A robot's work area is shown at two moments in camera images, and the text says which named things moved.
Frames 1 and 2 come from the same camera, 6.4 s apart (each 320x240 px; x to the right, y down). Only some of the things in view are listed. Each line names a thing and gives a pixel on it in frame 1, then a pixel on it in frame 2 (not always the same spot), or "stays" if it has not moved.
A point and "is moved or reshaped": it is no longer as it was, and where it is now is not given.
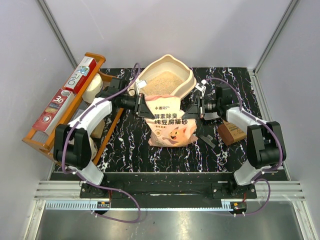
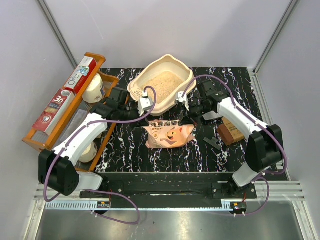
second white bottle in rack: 93,148 stays
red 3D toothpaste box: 53,111 stays
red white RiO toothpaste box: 78,79 stays
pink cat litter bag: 167,128 is moved or reshaped
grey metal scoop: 208,116 stays
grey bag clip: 208,140 is moved or reshaped
